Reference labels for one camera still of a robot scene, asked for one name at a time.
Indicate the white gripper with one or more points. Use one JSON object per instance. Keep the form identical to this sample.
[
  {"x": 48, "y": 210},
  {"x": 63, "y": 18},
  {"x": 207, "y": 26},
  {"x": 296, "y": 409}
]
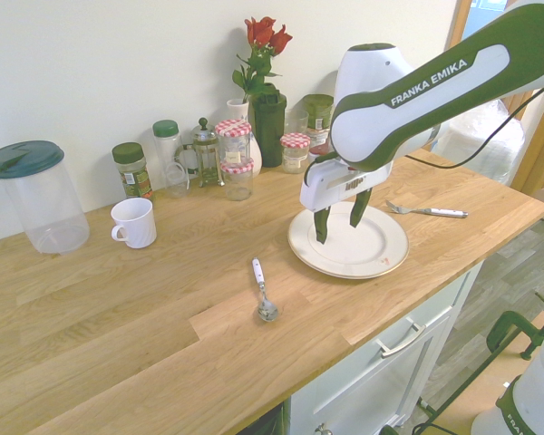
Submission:
[{"x": 326, "y": 186}]

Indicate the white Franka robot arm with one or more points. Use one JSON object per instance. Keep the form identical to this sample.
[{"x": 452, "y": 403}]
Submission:
[{"x": 435, "y": 81}]

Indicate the white plate with gold rim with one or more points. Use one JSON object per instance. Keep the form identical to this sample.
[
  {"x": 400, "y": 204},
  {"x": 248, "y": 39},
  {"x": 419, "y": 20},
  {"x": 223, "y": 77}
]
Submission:
[{"x": 367, "y": 254}]

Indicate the small jar red gingham lid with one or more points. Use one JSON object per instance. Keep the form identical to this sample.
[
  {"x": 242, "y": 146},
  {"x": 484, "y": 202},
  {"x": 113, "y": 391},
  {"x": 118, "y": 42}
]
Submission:
[{"x": 294, "y": 156}]

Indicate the green packet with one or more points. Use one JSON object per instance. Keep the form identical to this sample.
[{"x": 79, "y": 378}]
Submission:
[{"x": 319, "y": 113}]

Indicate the clear drinking glass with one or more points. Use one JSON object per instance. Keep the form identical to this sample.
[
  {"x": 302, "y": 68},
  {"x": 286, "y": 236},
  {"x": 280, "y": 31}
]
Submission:
[{"x": 297, "y": 120}]

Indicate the empty jar red gingham lid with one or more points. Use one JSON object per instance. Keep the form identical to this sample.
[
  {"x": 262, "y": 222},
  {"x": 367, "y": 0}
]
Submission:
[{"x": 238, "y": 183}]

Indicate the tall dark green canister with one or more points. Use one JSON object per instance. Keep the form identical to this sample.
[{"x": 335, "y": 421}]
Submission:
[{"x": 267, "y": 131}]

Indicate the tall jar red gingham lid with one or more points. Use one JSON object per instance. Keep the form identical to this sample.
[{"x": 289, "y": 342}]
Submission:
[{"x": 232, "y": 145}]

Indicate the white ceramic vase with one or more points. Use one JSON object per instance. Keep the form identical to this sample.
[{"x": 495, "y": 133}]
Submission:
[{"x": 238, "y": 109}]

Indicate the glass french press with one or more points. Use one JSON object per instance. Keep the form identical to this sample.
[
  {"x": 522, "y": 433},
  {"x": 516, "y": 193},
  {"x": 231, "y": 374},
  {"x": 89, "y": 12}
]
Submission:
[{"x": 205, "y": 154}]

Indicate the translucent plastic wrapped bundle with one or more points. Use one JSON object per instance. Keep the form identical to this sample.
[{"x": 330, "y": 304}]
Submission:
[{"x": 467, "y": 131}]

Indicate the white kitchen cabinet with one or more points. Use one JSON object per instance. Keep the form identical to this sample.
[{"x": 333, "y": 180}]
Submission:
[{"x": 390, "y": 385}]

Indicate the clear bottle with green cap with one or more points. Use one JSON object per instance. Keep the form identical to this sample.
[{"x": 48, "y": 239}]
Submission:
[{"x": 168, "y": 154}]

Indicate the dark metal clamp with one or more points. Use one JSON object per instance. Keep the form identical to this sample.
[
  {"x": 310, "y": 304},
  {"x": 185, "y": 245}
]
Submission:
[{"x": 503, "y": 317}]

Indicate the red roses with leaves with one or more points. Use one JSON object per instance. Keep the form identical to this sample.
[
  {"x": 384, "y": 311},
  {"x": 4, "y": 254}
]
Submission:
[{"x": 259, "y": 34}]

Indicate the white ribbed ceramic mug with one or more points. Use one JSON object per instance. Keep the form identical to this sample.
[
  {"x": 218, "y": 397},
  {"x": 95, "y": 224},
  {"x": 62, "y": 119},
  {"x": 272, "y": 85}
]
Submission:
[{"x": 138, "y": 226}]

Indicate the silver cabinet knob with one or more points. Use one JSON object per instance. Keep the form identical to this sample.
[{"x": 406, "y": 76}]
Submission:
[{"x": 322, "y": 428}]

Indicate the coffee jar with green lid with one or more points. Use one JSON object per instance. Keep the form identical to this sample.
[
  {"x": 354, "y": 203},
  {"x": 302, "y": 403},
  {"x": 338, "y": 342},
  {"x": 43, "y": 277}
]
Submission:
[{"x": 133, "y": 176}]

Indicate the clear plastic pitcher with lid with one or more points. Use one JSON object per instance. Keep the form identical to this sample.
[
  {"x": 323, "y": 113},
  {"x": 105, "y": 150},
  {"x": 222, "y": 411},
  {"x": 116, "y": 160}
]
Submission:
[{"x": 45, "y": 204}]

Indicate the wooden door frame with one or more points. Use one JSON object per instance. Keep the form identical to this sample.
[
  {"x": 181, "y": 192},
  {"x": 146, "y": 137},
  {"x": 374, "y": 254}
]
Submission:
[{"x": 539, "y": 149}]

